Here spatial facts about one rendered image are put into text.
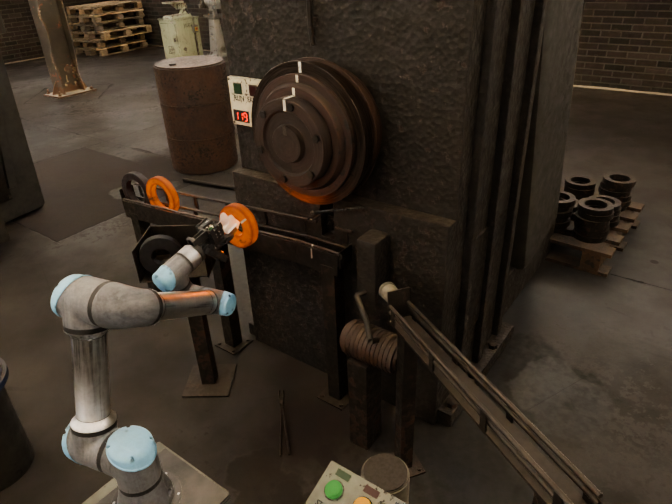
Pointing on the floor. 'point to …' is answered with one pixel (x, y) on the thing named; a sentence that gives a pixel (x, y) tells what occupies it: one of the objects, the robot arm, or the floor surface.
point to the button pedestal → (348, 489)
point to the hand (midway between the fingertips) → (237, 220)
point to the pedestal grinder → (214, 27)
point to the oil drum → (197, 113)
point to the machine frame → (402, 168)
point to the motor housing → (366, 378)
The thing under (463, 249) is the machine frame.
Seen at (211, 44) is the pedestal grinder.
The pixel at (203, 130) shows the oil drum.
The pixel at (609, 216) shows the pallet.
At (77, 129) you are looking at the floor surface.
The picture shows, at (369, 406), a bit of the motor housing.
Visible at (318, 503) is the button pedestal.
